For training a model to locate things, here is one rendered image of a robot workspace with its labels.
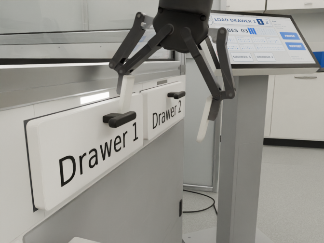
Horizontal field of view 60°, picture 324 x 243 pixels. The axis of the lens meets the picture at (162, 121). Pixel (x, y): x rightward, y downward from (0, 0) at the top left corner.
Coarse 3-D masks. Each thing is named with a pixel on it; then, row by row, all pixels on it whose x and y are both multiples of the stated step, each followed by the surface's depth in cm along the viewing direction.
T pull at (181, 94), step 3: (168, 93) 72; (171, 93) 72; (174, 93) 72; (177, 93) 70; (180, 93) 71; (183, 93) 74; (168, 96) 72; (171, 96) 72; (174, 96) 69; (177, 96) 69; (180, 96) 71
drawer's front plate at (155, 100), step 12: (168, 84) 76; (180, 84) 83; (144, 96) 60; (156, 96) 65; (144, 108) 61; (156, 108) 66; (168, 108) 74; (180, 108) 85; (144, 120) 61; (156, 120) 66; (168, 120) 75; (144, 132) 62; (156, 132) 67
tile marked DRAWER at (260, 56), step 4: (256, 52) 113; (260, 52) 114; (256, 56) 112; (260, 56) 112; (264, 56) 113; (268, 56) 114; (272, 56) 114; (260, 60) 111; (264, 60) 112; (268, 60) 112; (272, 60) 113
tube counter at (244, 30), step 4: (240, 28) 117; (244, 28) 118; (248, 28) 119; (252, 28) 120; (256, 28) 120; (260, 28) 121; (264, 28) 122; (268, 28) 123; (272, 28) 124; (244, 32) 117; (248, 32) 118; (252, 32) 118; (256, 32) 119; (260, 32) 120; (264, 32) 121; (268, 32) 121; (272, 32) 122
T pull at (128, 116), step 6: (108, 114) 44; (114, 114) 44; (120, 114) 44; (126, 114) 44; (132, 114) 45; (108, 120) 43; (114, 120) 40; (120, 120) 41; (126, 120) 43; (132, 120) 45; (114, 126) 40
